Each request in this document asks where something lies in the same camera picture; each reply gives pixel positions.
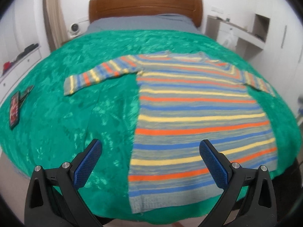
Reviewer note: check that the black cloth items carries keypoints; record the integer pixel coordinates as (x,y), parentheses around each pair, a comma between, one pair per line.
(28,50)

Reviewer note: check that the white wall switch panel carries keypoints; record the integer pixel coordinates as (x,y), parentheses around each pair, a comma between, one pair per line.
(217,10)

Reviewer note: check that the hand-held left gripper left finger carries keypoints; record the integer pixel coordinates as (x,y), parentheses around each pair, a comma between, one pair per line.
(87,165)

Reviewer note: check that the green velvet blanket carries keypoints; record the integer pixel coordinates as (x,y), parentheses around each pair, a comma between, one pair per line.
(71,113)

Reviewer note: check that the white desk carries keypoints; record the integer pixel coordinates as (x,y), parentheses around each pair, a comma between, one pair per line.
(236,33)

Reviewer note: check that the beige curtain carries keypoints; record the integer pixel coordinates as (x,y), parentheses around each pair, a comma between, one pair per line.
(55,16)

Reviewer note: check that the white drawer cabinet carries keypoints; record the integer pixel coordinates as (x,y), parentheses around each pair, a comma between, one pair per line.
(21,71)

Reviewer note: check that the wooden bed headboard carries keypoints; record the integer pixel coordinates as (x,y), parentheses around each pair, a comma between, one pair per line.
(146,4)

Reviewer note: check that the white plastic bag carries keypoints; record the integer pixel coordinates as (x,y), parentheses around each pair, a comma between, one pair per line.
(228,39)

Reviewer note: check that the white round fan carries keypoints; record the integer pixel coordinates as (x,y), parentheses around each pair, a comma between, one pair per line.
(74,28)

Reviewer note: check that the grey bed sheet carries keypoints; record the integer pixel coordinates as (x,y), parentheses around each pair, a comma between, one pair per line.
(142,23)

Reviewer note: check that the striped knit sweater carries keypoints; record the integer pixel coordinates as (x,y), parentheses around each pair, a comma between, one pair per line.
(201,113)

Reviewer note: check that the smartphone with pink screen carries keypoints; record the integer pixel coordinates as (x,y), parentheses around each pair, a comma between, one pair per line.
(14,111)

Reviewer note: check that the red cloth item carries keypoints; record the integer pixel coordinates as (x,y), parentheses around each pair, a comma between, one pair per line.
(7,65)

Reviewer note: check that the white wardrobe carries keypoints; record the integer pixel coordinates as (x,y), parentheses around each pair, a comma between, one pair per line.
(281,28)

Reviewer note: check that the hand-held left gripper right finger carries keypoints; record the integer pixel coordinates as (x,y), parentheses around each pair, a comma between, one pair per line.
(214,165)

